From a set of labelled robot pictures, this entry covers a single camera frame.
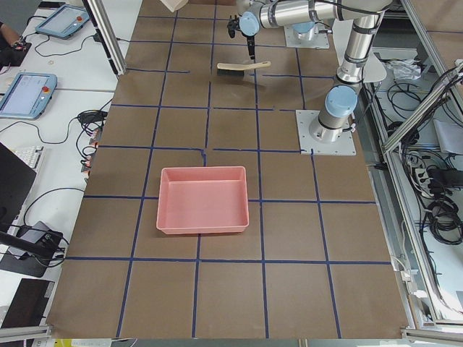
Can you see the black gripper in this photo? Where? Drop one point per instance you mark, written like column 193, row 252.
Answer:
column 249, row 39

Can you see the black power brick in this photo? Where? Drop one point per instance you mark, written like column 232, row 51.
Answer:
column 92, row 116

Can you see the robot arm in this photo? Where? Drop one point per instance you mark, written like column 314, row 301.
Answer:
column 304, row 18
column 305, row 31

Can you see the aluminium frame post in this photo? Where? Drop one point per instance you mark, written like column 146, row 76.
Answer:
column 98, row 16

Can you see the white hand brush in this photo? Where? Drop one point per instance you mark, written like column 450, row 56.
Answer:
column 226, row 69

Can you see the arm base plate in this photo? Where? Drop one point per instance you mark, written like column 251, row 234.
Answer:
column 315, row 139
column 315, row 38

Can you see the black camera stand base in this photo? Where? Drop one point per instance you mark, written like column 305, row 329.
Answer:
column 33, row 250

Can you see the white keyboard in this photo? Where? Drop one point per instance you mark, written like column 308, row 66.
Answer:
column 32, row 155

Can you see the pink plastic bin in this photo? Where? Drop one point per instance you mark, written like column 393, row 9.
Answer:
column 203, row 200

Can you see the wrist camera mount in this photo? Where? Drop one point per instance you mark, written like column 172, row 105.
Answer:
column 233, row 26

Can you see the black monitor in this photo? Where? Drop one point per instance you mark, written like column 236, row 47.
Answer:
column 16, row 182

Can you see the blue teach pendant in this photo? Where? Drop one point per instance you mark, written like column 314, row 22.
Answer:
column 64, row 22

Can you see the person at desk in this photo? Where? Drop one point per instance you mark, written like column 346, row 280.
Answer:
column 14, row 47

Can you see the white plastic dustpan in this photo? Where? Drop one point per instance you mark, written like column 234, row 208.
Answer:
column 174, row 5

